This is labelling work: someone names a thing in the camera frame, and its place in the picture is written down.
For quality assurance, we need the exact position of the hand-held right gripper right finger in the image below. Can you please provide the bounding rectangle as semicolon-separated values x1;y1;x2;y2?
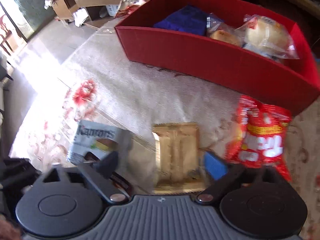
196;151;290;204

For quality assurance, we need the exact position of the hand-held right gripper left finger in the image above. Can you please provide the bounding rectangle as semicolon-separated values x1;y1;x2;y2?
42;150;130;204

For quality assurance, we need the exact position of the grey snack packet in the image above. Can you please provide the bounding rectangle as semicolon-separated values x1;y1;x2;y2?
66;119;133;190

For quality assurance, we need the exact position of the tan snack packet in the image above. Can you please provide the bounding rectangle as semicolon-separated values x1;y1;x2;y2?
152;122;208;193

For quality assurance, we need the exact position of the red snack packet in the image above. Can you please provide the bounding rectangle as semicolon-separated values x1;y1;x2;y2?
225;94;293;182

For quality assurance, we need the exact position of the red cardboard box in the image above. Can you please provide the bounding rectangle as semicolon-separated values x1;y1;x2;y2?
114;0;320;117

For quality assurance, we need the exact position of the brown round pastry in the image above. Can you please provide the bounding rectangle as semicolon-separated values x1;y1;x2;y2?
209;21;244;47

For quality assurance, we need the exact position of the white round pastry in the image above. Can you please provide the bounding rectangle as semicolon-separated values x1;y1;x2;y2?
236;14;300;60

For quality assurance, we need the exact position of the dark blue snack packet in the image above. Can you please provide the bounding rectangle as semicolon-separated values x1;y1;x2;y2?
153;5;209;37

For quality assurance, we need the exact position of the floral tablecloth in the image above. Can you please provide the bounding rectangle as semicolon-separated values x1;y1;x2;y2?
9;17;320;240

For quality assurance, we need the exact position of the white plastic bag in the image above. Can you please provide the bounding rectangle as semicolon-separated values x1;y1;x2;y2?
72;9;91;27

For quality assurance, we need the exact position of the wooden shelf unit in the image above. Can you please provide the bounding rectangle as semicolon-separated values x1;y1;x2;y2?
44;0;218;28

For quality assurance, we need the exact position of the glass door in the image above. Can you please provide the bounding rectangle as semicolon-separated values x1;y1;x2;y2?
0;0;59;55

